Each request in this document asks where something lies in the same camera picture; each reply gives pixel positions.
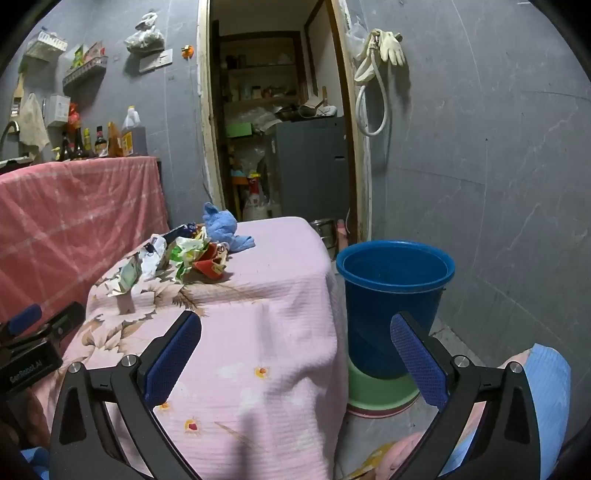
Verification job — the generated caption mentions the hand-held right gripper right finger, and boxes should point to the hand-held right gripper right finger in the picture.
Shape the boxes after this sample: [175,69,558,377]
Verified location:
[390,311,541,480]

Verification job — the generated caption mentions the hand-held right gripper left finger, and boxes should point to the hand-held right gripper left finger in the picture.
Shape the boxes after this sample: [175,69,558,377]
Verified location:
[48,310,204,480]

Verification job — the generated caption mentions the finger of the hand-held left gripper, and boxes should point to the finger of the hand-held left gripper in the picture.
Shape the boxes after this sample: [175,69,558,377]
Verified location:
[44,301,86,344]
[0,304,51,352]

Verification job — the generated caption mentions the blue plastic bucket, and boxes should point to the blue plastic bucket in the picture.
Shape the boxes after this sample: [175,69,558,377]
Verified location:
[335,240,455,380]

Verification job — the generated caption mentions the green plastic basin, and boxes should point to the green plastic basin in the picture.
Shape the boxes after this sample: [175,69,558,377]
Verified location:
[347,357,421,409]

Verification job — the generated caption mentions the pink plastic basin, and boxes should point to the pink plastic basin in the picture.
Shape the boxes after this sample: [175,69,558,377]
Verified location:
[347,399,414,419]

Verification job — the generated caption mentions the yellow green crumpled wrapper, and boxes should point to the yellow green crumpled wrapper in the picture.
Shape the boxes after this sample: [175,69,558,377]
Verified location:
[105,253,141,296]

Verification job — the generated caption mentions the red torn carton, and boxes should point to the red torn carton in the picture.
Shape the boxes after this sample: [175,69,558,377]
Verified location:
[191,242,228,280]

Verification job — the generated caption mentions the pink cloth covered table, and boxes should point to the pink cloth covered table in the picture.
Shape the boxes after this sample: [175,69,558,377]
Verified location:
[28,216,349,480]

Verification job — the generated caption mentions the pink plaid cloth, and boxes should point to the pink plaid cloth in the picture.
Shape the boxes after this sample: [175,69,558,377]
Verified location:
[0,156,169,324]

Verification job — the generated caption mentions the green white crumpled wrapper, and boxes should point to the green white crumpled wrapper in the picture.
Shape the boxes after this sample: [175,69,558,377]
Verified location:
[161,226,213,283]

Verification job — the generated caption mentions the dark blue wrapper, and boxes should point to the dark blue wrapper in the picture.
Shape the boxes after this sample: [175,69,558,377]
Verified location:
[161,222,199,243]

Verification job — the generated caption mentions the person's blue pink clothing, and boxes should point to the person's blue pink clothing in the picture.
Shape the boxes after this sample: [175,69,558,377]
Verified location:
[351,344,573,480]

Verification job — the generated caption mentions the blue rag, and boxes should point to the blue rag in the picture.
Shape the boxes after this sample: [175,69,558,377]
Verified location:
[202,202,256,254]

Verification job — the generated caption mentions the steel pot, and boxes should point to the steel pot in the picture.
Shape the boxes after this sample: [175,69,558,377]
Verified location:
[308,218,340,259]

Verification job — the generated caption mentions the white rice sack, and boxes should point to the white rice sack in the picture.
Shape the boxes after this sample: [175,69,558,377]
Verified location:
[242,178,271,222]

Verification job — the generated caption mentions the orange seasoning packet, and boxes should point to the orange seasoning packet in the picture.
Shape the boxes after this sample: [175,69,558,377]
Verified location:
[107,121,124,158]

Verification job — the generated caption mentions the hanging beige towel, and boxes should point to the hanging beige towel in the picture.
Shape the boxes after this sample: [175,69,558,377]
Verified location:
[18,92,51,153]

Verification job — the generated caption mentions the grey refrigerator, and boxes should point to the grey refrigerator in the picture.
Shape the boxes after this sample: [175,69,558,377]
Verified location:
[265,116,349,222]

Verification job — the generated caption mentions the hanging wooden brush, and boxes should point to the hanging wooden brush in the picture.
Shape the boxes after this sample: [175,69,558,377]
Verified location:
[11,71,26,116]

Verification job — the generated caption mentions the black wok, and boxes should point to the black wok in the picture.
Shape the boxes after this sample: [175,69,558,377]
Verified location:
[274,105,338,121]

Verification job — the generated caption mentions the wooden shelf unit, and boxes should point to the wooden shelf unit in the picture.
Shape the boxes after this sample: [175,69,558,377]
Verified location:
[218,31,305,139]

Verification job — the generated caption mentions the hanging clear plastic bag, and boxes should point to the hanging clear plastic bag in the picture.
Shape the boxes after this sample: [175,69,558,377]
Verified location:
[124,13,166,52]

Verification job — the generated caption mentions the cream rubber gloves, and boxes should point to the cream rubber gloves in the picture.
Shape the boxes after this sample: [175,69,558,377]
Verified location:
[369,28,406,66]

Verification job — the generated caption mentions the wooden door frame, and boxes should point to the wooden door frame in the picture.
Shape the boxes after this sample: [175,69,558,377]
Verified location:
[198,0,372,245]

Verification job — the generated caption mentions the white wall box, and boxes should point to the white wall box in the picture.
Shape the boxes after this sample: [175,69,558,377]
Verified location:
[45,95,71,127]

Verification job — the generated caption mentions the wall rack with packets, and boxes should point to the wall rack with packets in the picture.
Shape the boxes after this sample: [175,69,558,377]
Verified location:
[62,41,109,88]

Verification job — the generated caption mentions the white wire wall basket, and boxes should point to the white wire wall basket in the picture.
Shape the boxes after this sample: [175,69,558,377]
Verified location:
[24,31,69,58]

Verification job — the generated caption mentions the wall switch panel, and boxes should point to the wall switch panel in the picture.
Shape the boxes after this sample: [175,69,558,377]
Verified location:
[139,50,174,73]

